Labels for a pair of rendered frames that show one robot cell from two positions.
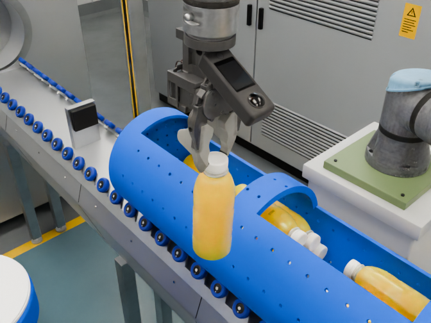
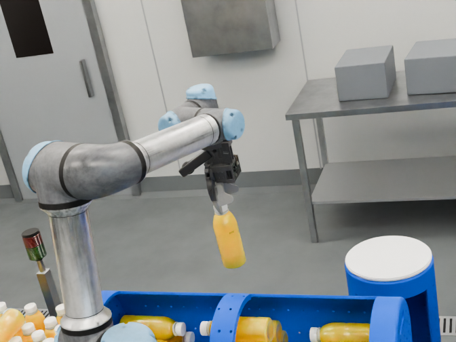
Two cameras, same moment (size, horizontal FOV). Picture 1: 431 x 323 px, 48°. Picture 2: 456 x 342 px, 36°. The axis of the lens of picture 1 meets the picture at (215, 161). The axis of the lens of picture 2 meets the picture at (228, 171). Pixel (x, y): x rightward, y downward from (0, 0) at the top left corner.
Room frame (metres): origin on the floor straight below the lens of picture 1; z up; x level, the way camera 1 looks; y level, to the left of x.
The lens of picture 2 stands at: (2.28, -0.76, 2.24)
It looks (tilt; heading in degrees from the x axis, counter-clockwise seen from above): 22 degrees down; 154
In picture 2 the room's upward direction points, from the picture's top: 12 degrees counter-clockwise
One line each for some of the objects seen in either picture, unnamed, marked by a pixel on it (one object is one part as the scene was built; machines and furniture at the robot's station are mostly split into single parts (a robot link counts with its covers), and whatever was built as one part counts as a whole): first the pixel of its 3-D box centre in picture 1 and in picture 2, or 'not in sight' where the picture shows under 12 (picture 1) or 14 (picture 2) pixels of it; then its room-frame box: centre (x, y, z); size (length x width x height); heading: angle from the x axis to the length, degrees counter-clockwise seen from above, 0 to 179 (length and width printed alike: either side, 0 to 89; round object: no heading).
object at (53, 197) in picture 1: (50, 184); not in sight; (2.02, 0.86, 0.31); 0.06 x 0.06 x 0.63; 41
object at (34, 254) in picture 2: not in sight; (36, 250); (-0.08, -0.41, 1.18); 0.06 x 0.06 x 0.05
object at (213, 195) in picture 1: (213, 209); (228, 236); (0.63, 0.00, 1.32); 0.07 x 0.07 x 0.19
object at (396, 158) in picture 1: (400, 142); not in sight; (0.99, -0.44, 1.22); 0.15 x 0.15 x 0.10
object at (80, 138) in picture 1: (84, 124); not in sight; (1.44, 0.45, 1.00); 0.10 x 0.04 x 0.15; 131
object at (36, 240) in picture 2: not in sight; (32, 239); (-0.08, -0.41, 1.23); 0.06 x 0.06 x 0.04
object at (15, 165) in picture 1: (24, 195); not in sight; (1.92, 0.96, 0.31); 0.06 x 0.06 x 0.63; 41
